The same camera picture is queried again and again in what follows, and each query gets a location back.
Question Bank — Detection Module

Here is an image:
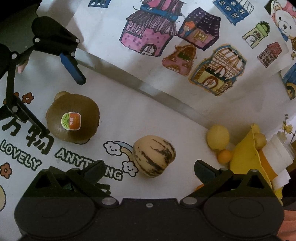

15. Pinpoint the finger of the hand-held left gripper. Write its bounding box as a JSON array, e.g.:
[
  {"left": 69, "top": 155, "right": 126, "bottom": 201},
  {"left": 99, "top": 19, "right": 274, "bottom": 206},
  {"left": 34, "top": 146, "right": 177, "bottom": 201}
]
[
  {"left": 11, "top": 32, "right": 86, "bottom": 85},
  {"left": 0, "top": 54, "right": 51, "bottom": 142}
]

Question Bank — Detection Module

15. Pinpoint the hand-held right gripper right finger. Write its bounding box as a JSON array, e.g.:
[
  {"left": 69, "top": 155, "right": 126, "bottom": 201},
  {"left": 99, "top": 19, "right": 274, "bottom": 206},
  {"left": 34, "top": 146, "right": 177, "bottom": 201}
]
[{"left": 179, "top": 160, "right": 270, "bottom": 207}]

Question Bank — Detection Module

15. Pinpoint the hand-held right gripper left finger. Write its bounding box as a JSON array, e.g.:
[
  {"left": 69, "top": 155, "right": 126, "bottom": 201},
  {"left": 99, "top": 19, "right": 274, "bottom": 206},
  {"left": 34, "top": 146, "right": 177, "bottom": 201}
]
[{"left": 30, "top": 159, "right": 119, "bottom": 208}]

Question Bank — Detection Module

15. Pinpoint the brown kiwi with sticker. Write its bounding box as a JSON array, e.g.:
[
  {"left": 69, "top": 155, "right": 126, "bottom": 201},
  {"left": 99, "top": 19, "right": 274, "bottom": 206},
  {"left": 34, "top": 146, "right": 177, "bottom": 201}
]
[{"left": 46, "top": 93, "right": 100, "bottom": 143}]

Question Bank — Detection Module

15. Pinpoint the striped tan melon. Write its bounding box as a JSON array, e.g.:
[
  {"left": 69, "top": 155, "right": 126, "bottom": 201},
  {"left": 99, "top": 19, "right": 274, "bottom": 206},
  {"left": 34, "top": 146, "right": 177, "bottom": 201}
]
[{"left": 133, "top": 135, "right": 176, "bottom": 178}]

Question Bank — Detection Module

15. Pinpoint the person's left hand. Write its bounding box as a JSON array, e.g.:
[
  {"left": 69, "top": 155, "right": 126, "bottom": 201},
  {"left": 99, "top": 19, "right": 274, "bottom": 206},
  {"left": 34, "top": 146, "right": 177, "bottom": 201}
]
[{"left": 18, "top": 54, "right": 30, "bottom": 74}]

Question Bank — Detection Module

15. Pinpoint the yellow lemon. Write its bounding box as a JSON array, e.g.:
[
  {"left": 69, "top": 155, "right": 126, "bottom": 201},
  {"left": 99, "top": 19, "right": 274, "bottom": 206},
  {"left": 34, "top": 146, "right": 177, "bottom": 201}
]
[{"left": 206, "top": 125, "right": 230, "bottom": 151}]

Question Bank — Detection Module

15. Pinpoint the yellow bowl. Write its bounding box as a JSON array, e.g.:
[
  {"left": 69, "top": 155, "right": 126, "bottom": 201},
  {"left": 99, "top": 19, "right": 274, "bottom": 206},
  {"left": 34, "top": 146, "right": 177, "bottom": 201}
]
[{"left": 229, "top": 124, "right": 284, "bottom": 200}]

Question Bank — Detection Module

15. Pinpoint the colourful houses drawing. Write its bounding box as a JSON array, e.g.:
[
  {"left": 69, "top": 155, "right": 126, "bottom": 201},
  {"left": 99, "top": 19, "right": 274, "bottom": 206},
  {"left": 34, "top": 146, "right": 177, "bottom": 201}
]
[{"left": 36, "top": 0, "right": 290, "bottom": 98}]

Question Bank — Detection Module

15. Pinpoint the white printed tablecloth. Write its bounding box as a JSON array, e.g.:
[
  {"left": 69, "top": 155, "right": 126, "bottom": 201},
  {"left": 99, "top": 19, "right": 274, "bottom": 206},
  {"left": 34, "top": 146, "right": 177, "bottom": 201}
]
[{"left": 0, "top": 44, "right": 232, "bottom": 214}]

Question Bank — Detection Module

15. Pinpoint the white folded paper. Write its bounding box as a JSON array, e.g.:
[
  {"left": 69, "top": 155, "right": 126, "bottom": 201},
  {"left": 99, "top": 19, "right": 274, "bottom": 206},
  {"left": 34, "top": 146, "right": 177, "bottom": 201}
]
[{"left": 273, "top": 166, "right": 291, "bottom": 188}]

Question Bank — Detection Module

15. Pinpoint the yellow flower sprig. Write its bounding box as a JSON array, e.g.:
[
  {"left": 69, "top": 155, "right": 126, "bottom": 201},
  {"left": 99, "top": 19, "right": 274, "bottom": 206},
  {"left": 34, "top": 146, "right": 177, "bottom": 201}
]
[{"left": 277, "top": 113, "right": 296, "bottom": 139}]

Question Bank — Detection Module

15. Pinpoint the pink cartoon character drawing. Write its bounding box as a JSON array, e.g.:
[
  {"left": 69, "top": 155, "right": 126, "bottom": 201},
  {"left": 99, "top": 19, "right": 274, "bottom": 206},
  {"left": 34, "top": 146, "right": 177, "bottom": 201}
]
[{"left": 264, "top": 0, "right": 296, "bottom": 100}]

